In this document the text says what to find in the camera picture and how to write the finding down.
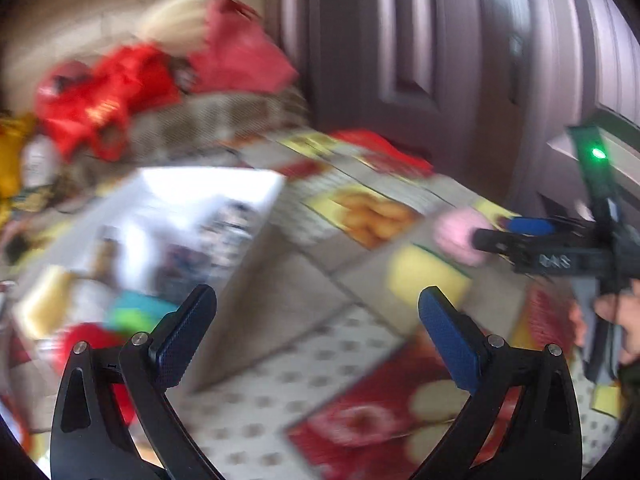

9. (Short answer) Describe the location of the red helmet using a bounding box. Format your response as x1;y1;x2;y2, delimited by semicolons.
37;60;92;98

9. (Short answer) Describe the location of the plaid blanket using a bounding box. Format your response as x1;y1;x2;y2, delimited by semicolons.
65;87;309;185

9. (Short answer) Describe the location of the shiny red tote bag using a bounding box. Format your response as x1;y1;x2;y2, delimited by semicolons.
35;44;181;162

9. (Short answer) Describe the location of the dark grey cloth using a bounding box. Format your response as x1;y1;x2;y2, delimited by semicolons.
154;244;210;304

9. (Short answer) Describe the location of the black white patterned cloth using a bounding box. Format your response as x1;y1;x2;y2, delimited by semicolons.
198;200;260;258

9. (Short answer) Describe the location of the fruit print tablecloth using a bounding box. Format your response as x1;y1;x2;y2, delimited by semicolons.
0;129;632;480

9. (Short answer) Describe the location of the yellow green sponge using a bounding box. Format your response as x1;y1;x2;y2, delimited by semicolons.
386;245;472;308

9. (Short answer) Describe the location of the pale yellow sponge block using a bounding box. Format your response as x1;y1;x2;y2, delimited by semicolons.
16;266;75;340

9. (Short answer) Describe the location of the teal packaged sponge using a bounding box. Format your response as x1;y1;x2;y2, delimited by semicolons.
105;290;177;337

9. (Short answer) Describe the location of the cream foam roll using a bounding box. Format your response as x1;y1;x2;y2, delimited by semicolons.
134;0;208;56

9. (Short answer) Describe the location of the yellow shopping bag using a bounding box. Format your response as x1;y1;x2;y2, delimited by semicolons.
0;113;36;200

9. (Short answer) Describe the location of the pink plush ball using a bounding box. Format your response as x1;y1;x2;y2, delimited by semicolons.
433;207;492;268

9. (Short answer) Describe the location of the white cardboard box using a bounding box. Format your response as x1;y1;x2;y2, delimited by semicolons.
13;167;285;348

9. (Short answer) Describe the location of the red plush apple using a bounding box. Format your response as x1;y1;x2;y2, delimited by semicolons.
53;322;136;426

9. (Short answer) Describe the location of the white helmet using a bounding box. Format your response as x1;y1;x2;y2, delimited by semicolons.
21;134;61;188

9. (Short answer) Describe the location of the dark red fabric bag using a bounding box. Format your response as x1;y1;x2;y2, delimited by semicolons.
189;0;298;94

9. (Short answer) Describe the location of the person's right hand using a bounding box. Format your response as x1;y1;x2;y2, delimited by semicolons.
594;280;640;365

